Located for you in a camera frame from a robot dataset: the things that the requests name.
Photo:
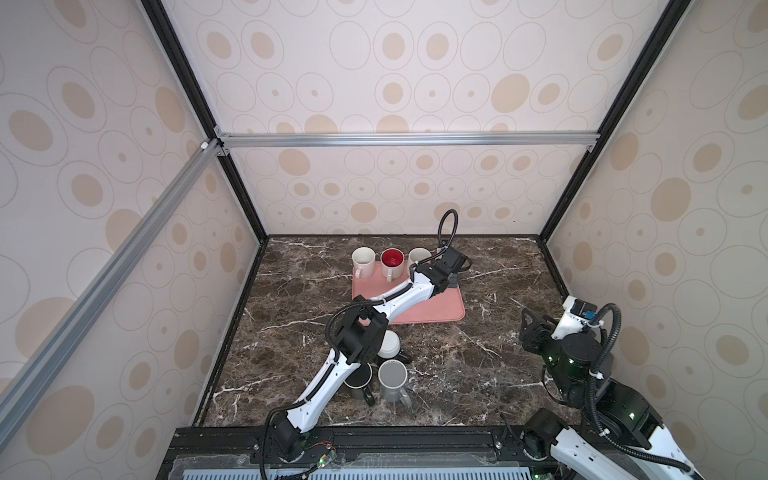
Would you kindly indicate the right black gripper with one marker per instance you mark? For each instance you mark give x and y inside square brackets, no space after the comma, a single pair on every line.
[539,335]

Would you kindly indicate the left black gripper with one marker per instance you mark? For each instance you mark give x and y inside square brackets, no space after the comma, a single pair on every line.
[450,277]

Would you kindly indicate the white ribbed-bottom mug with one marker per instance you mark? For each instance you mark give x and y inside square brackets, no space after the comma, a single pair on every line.
[417,254]

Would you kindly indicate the pink rectangular tray mat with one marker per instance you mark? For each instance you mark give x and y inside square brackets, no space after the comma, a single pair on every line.
[445,307]

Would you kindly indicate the cream mug red inside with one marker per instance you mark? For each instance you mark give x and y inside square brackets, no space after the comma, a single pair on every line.
[392,263]

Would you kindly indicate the pale pink mug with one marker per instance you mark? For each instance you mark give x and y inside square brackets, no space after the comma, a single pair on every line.
[364,261]

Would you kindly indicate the white mug black handle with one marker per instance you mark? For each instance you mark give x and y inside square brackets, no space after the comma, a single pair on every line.
[391,349]

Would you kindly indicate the grey mug front row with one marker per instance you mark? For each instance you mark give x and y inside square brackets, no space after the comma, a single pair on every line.
[392,378]

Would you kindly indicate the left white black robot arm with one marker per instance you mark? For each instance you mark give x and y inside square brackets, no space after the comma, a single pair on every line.
[355,334]

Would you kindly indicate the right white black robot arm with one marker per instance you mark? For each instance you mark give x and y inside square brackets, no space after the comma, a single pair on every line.
[618,414]

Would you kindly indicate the black mug white rim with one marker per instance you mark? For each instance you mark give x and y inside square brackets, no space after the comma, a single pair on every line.
[358,384]

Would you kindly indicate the left slanted aluminium bar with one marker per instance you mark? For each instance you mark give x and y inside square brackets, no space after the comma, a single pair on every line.
[40,371]

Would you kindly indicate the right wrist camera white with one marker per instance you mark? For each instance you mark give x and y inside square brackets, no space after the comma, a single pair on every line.
[578,316]

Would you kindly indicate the horizontal aluminium frame bar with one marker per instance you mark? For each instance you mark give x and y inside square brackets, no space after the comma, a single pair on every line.
[421,139]

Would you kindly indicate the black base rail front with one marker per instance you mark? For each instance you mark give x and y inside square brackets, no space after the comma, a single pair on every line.
[435,452]

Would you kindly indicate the right black corner post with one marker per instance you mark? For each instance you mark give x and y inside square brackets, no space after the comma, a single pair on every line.
[650,53]

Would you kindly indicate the black corner post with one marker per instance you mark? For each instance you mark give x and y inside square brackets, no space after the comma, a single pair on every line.
[650,53]
[161,24]

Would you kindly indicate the left black corner post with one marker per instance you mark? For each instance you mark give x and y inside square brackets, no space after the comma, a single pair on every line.
[161,24]

